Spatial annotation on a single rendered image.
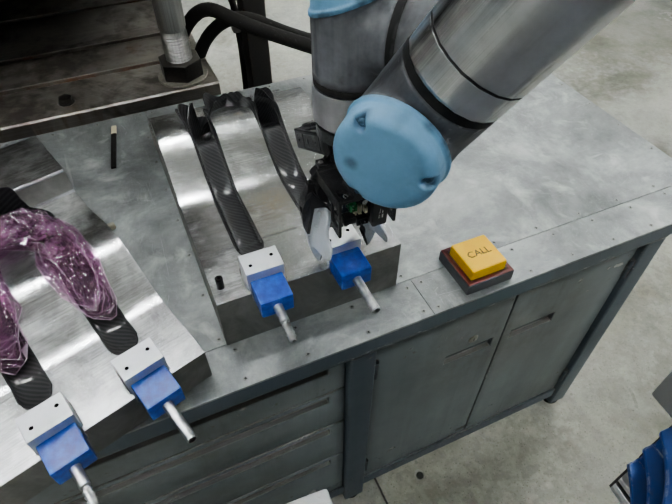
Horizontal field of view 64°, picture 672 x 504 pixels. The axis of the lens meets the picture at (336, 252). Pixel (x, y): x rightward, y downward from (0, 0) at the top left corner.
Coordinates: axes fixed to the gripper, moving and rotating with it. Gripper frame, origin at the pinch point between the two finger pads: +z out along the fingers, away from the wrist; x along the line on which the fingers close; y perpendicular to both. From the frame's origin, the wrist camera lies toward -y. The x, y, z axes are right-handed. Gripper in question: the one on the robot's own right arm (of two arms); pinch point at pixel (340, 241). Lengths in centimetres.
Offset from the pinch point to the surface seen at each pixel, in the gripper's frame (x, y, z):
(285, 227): -5.1, -7.7, 2.3
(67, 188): -32.7, -30.2, 2.9
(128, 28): -14, -105, 12
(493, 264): 21.3, 6.9, 7.4
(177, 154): -15.7, -26.2, -1.0
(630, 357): 97, 1, 91
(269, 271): -10.4, 1.3, -0.2
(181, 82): -8, -71, 12
